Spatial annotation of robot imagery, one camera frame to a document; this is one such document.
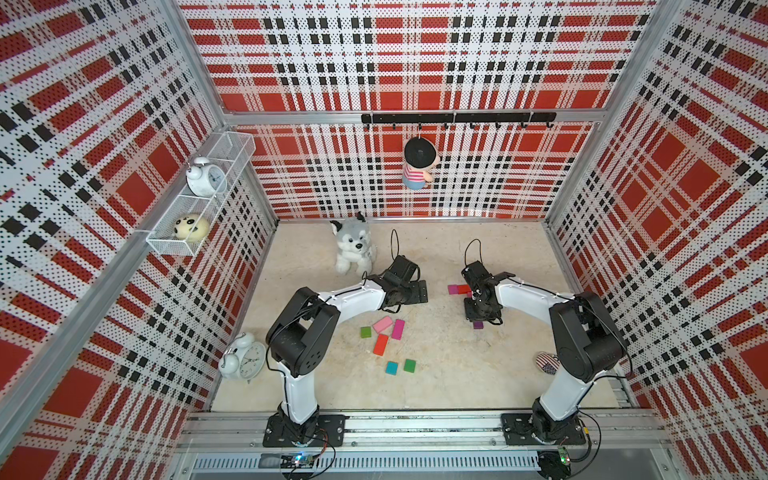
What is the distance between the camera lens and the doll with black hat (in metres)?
0.94

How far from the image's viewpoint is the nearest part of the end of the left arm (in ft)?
2.32

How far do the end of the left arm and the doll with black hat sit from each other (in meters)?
0.35
